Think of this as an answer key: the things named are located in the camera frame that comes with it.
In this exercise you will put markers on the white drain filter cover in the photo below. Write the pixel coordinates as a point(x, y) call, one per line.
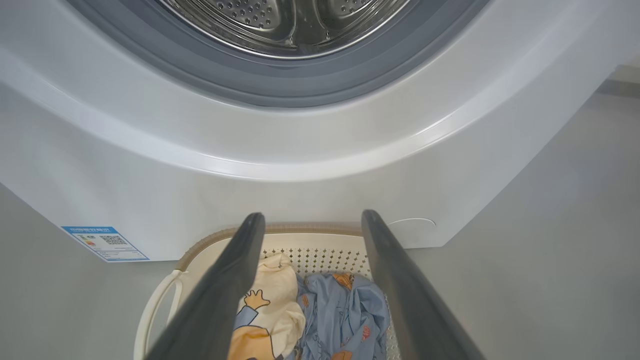
point(415, 232)

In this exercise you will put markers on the blue energy label sticker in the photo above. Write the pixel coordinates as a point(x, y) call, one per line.
point(105, 243)

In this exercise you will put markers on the cream cartoon print garment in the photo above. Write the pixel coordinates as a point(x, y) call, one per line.
point(280, 300)

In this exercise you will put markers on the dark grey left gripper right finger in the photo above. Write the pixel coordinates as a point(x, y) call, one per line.
point(415, 310)

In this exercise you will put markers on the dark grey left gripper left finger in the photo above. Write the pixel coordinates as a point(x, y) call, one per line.
point(215, 300)

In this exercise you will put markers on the white front-load washing machine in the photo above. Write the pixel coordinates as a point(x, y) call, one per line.
point(300, 195)

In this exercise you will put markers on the light blue printed garment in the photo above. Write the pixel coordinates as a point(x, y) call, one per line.
point(340, 312)

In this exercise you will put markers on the cream perforated laundry basket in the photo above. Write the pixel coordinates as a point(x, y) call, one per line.
point(320, 254)

